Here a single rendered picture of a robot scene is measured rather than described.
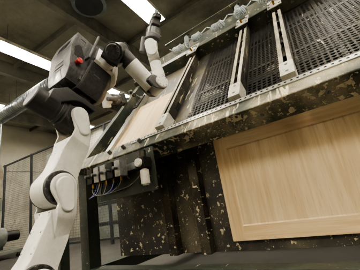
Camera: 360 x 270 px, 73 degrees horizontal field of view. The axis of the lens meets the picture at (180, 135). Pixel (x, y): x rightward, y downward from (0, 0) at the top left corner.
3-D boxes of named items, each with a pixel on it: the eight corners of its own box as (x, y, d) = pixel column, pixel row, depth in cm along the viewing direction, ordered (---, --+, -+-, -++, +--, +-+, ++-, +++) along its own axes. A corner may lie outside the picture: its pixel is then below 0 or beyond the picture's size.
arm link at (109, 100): (110, 107, 197) (99, 108, 187) (109, 94, 196) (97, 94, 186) (121, 106, 191) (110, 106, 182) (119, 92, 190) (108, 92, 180)
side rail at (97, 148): (92, 169, 186) (82, 159, 182) (142, 95, 267) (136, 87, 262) (97, 167, 183) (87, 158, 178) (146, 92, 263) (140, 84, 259)
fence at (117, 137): (108, 156, 171) (104, 152, 169) (151, 88, 240) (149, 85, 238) (112, 154, 168) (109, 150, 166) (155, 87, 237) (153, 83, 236)
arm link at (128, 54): (132, 59, 125) (113, 38, 122) (121, 71, 128) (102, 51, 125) (138, 57, 136) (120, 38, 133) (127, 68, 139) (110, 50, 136)
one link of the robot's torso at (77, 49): (65, 64, 106) (89, 20, 127) (28, 93, 124) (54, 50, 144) (116, 103, 125) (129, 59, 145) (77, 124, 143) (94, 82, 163)
